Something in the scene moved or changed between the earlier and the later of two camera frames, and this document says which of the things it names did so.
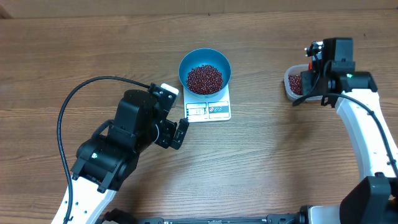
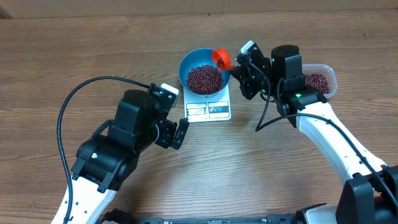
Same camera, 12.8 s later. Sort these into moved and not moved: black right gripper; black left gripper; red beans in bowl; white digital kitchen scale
Moved: black right gripper
Not moved: black left gripper; red beans in bowl; white digital kitchen scale
